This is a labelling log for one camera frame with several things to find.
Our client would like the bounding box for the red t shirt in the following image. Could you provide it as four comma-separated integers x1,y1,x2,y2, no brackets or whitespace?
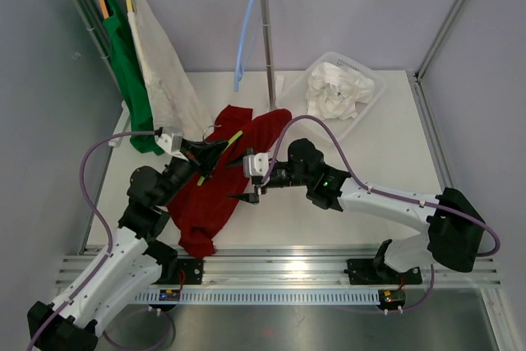
168,105,292,259

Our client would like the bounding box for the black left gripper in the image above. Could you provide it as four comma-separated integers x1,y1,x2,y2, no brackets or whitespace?
156,138,228,207

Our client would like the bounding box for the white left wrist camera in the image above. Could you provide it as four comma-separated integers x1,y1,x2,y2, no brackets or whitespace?
155,126,186,160

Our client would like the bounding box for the orange hanger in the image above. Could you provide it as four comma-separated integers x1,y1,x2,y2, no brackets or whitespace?
98,0,110,20

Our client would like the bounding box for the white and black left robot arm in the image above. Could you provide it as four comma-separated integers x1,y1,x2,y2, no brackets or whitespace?
27,134,228,350

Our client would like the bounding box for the lime green hanger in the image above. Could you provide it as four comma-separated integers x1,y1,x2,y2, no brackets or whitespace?
196,125,243,187

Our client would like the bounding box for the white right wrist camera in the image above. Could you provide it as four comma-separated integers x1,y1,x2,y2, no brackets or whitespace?
242,153,270,178

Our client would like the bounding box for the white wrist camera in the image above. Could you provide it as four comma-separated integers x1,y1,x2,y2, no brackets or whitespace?
155,126,186,160
242,153,270,178

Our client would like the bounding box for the white slotted cable duct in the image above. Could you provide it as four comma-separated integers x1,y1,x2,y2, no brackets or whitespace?
131,289,380,306

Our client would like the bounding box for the green t shirt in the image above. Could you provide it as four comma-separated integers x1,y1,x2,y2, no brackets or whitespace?
103,0,154,132

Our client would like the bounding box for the aluminium frame rail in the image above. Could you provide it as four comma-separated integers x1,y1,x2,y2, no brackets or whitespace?
54,245,502,289

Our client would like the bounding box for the white plastic basket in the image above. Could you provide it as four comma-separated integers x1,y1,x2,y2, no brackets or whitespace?
276,52,386,141

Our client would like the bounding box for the beige t shirt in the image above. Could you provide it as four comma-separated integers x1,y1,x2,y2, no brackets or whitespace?
127,0,213,141

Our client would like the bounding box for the light blue plastic hanger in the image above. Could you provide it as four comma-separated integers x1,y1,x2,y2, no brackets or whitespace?
233,0,256,93

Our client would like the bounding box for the white printed t shirt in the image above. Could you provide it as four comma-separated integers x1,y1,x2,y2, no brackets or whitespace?
305,62,376,120

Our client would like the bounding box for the aluminium corner post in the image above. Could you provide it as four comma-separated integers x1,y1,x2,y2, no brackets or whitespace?
413,0,494,81

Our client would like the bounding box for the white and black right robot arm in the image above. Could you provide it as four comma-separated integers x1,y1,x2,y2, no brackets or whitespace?
229,138,484,285

